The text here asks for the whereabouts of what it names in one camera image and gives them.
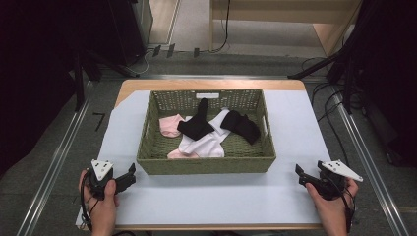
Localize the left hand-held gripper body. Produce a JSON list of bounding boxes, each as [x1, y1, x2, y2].
[[85, 158, 116, 202]]

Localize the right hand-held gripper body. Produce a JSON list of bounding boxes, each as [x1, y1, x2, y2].
[[316, 158, 365, 202]]

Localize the person's right hand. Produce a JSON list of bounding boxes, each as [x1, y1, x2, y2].
[[304, 177, 360, 236]]

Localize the person's left hand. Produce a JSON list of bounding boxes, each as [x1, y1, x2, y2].
[[78, 168, 121, 236]]

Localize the white table mat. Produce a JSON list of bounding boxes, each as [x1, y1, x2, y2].
[[75, 89, 332, 228]]

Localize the pink sock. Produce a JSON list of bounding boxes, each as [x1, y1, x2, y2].
[[166, 147, 201, 160], [158, 113, 186, 139]]

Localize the black sock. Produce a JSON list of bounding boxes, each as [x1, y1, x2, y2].
[[219, 109, 262, 146], [176, 97, 216, 142]]

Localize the green woven basket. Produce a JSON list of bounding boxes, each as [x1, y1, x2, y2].
[[136, 88, 277, 176]]

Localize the white sock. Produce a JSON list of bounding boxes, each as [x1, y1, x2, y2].
[[178, 107, 232, 158]]

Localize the black stand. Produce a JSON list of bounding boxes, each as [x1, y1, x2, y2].
[[287, 32, 365, 116], [71, 48, 142, 113]]

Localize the dark curtain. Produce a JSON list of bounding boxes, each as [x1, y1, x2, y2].
[[0, 0, 148, 180], [328, 0, 417, 169]]

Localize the wooden cabinet panel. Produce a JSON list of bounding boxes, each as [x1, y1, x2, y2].
[[132, 0, 182, 47]]

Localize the light wooden desk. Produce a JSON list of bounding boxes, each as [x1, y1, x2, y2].
[[208, 0, 363, 57]]

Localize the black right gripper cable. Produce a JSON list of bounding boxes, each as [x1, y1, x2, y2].
[[330, 176, 358, 234]]

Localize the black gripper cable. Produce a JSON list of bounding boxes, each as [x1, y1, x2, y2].
[[330, 176, 358, 234], [80, 168, 100, 232]]

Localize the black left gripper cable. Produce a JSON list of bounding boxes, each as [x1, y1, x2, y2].
[[80, 168, 100, 232]]

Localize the metal floor rail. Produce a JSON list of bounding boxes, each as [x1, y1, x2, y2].
[[97, 74, 328, 82], [15, 81, 95, 236], [329, 84, 411, 236]]

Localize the black floor cables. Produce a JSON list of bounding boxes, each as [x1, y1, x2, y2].
[[300, 56, 372, 166]]

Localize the black hanging cable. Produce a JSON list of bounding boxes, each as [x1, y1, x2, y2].
[[200, 0, 231, 55]]

